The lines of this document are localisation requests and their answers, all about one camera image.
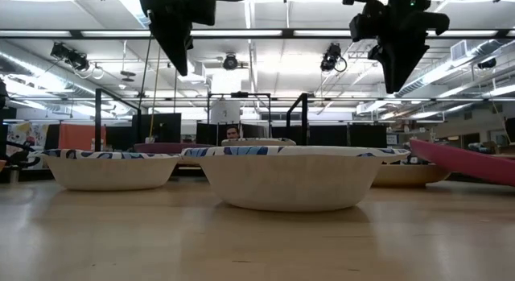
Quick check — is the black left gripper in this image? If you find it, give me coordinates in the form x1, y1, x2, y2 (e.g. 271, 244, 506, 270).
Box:
139, 0, 191, 77

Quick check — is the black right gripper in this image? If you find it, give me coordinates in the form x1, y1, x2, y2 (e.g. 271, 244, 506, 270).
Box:
368, 6, 451, 94

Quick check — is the beige plastic plate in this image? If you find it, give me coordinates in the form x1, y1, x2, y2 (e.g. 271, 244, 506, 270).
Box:
370, 162, 451, 189

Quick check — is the pink plastic plate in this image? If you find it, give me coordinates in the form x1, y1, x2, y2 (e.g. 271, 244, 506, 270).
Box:
409, 138, 515, 188

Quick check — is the round black spotlight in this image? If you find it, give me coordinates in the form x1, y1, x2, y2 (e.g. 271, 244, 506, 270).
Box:
222, 53, 239, 71

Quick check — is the white ceiling vent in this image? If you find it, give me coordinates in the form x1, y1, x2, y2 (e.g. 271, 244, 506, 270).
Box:
450, 39, 468, 61

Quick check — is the black monitor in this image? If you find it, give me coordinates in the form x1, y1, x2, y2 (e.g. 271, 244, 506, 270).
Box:
308, 124, 349, 148
196, 122, 219, 146
348, 124, 389, 149
131, 113, 183, 144

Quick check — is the red partition curtain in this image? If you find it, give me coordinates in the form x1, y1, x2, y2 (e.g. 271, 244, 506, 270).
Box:
58, 123, 107, 151

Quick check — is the colourful poster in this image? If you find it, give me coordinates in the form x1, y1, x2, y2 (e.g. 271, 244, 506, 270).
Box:
6, 122, 50, 170

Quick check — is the silver ventilation duct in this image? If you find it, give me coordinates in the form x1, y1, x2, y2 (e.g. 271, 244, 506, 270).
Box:
396, 39, 515, 97

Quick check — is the long black cable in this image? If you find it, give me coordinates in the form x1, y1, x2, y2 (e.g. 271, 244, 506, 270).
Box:
138, 31, 153, 141

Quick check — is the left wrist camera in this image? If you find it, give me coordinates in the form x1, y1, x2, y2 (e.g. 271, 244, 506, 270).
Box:
188, 0, 217, 27

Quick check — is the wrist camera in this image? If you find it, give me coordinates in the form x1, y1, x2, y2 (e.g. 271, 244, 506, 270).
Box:
188, 0, 217, 27
348, 2, 385, 43

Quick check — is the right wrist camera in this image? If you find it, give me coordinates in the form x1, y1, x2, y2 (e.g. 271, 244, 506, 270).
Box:
348, 2, 385, 43

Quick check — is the black ceiling camera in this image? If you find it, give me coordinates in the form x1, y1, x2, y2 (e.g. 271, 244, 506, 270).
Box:
319, 42, 348, 73
50, 42, 90, 72

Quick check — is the black background rig frame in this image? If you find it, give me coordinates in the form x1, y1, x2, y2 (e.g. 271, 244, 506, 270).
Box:
206, 91, 273, 127

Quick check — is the wooden shelf with black frame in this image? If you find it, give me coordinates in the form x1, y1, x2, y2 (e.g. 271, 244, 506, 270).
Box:
94, 87, 310, 167

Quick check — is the thick black hose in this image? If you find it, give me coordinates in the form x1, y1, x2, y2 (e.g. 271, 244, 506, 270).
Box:
0, 140, 41, 169

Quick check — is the black metal rig frame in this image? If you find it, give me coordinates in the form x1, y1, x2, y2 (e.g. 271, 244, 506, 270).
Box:
0, 166, 515, 186

